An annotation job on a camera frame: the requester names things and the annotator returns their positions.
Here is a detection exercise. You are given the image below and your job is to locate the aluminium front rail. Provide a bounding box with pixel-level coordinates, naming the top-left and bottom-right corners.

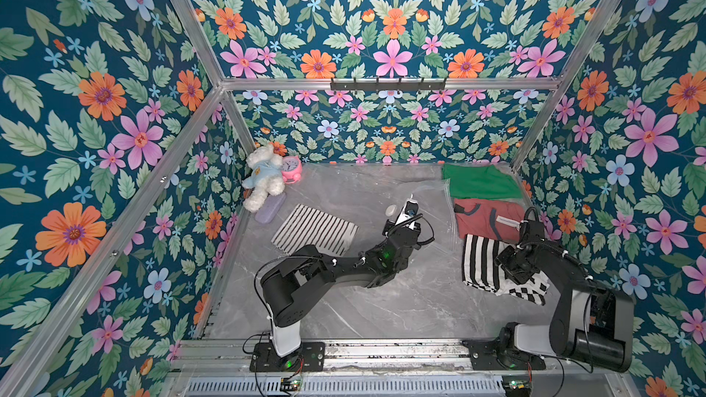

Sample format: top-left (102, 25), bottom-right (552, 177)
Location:
top-left (170, 337), bottom-right (630, 376)

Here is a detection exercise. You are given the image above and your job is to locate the white bag valve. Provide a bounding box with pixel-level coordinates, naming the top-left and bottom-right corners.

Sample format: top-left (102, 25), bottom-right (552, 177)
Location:
top-left (385, 205), bottom-right (397, 217)

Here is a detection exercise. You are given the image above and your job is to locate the white teddy bear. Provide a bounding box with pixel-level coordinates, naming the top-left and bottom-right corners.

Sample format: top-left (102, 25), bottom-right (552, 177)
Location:
top-left (241, 144), bottom-right (285, 213)

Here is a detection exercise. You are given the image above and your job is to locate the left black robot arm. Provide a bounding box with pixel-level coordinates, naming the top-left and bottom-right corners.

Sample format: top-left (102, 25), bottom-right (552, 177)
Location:
top-left (254, 211), bottom-right (435, 358)

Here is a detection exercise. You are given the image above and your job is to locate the pink alarm clock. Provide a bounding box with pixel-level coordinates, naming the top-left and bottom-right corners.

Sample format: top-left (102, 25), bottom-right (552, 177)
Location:
top-left (281, 155), bottom-right (303, 185)

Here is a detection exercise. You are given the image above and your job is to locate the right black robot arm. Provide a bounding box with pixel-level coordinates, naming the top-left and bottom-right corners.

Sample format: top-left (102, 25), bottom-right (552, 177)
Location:
top-left (496, 219), bottom-right (634, 373)

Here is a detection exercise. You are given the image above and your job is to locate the green tank top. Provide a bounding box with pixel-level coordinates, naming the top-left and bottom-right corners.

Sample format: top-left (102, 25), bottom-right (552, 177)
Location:
top-left (442, 165), bottom-right (523, 200)

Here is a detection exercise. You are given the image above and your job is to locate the black wall hook rail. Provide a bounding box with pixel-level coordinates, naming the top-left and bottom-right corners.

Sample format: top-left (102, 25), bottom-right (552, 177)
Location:
top-left (329, 77), bottom-right (447, 93)

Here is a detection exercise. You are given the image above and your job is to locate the red tank top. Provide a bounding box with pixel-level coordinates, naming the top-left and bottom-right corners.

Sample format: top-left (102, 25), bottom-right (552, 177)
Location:
top-left (453, 198), bottom-right (525, 244)

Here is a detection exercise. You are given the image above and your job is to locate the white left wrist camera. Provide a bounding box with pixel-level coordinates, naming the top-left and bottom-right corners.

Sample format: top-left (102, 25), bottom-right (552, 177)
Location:
top-left (395, 198), bottom-right (419, 228)

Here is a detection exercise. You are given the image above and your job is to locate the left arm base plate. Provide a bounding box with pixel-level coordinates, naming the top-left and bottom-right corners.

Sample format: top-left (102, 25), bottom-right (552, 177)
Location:
top-left (249, 341), bottom-right (327, 373)

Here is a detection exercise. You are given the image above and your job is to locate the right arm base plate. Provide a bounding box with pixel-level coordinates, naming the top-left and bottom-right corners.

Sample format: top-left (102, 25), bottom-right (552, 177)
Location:
top-left (461, 339), bottom-right (546, 371)

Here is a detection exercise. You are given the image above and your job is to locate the striped shirt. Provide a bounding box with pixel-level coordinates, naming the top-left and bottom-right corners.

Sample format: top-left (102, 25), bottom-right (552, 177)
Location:
top-left (271, 204), bottom-right (359, 257)
top-left (461, 235), bottom-right (550, 306)

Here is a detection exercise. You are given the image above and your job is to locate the clear plastic vacuum bag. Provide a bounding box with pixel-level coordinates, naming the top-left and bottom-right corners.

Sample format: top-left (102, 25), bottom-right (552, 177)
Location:
top-left (297, 162), bottom-right (531, 288)

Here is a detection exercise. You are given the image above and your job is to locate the lilac pouch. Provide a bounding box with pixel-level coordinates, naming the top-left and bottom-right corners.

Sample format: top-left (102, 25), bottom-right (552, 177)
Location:
top-left (255, 192), bottom-right (287, 224)

